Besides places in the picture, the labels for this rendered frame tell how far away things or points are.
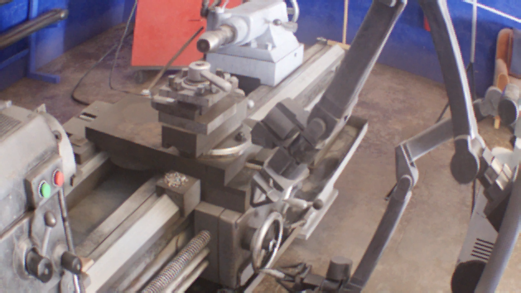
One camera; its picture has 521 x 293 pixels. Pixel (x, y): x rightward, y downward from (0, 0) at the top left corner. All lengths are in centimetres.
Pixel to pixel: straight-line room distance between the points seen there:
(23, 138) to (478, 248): 111
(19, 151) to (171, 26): 375
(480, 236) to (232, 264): 88
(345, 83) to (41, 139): 64
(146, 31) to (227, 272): 312
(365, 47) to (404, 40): 456
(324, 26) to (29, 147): 504
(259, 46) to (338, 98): 139
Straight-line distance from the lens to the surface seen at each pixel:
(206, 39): 226
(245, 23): 247
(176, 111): 176
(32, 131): 113
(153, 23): 476
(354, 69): 122
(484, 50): 567
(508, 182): 117
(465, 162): 116
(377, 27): 118
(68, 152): 144
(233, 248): 187
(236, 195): 183
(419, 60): 578
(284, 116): 134
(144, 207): 179
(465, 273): 149
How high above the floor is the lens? 179
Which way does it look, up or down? 26 degrees down
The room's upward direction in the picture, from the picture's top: 5 degrees clockwise
